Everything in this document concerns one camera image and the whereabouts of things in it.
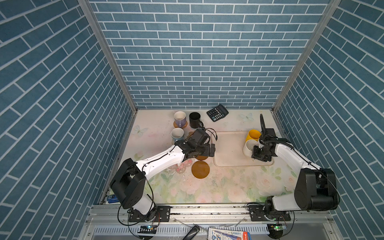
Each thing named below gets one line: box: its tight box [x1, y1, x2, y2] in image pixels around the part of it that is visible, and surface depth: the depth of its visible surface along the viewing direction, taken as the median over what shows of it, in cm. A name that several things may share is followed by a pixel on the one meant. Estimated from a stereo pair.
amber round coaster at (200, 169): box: [191, 160, 210, 179], surface depth 91 cm
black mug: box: [189, 112, 204, 129], surface depth 107 cm
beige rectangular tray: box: [211, 131, 275, 167], surface depth 97 cm
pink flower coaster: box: [168, 159, 193, 174], surface depth 91 cm
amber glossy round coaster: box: [195, 155, 209, 161], surface depth 95 cm
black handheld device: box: [182, 225, 200, 240], surface depth 67 cm
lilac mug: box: [173, 111, 187, 128], surface depth 108 cm
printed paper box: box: [207, 228, 252, 240], surface depth 69 cm
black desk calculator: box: [206, 104, 229, 122], surface depth 118 cm
